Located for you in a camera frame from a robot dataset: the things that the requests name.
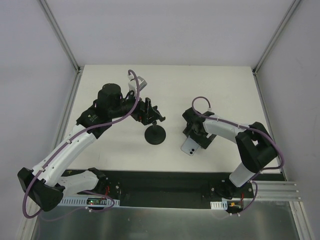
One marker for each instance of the white slotted right cable duct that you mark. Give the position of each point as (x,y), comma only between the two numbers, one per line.
(219,205)

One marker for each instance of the aluminium frame post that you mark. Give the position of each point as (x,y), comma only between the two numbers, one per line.
(59,34)
(293,7)

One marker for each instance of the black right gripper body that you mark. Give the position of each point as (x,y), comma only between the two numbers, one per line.
(194,130)

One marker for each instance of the shiny metal front panel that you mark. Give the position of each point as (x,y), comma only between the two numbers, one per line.
(263,220)

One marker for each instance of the aluminium right frame post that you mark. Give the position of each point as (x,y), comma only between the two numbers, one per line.
(293,7)

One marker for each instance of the white slotted left cable duct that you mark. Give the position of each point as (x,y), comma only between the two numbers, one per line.
(87,201)

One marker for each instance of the aluminium left frame post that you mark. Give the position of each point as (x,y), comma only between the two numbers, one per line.
(59,34)

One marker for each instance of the white slotted cable duct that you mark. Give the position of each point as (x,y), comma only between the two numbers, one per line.
(219,205)
(87,201)

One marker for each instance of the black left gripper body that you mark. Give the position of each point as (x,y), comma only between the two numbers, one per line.
(145,111)

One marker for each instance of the aluminium left table rail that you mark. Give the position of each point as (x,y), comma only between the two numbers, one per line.
(65,120)

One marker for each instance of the aluminium right table rail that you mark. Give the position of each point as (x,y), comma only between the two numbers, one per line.
(266,115)

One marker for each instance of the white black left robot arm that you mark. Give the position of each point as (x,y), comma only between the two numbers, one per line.
(45,183)

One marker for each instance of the aluminium table rail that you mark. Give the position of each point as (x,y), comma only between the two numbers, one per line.
(266,115)
(65,120)

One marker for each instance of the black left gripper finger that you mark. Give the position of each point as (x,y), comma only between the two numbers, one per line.
(148,109)
(155,115)

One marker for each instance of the black phone stand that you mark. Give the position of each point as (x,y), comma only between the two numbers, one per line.
(155,134)

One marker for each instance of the light blue smartphone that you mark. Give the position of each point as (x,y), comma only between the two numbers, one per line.
(189,146)

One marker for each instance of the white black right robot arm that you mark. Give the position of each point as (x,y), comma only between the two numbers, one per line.
(253,142)

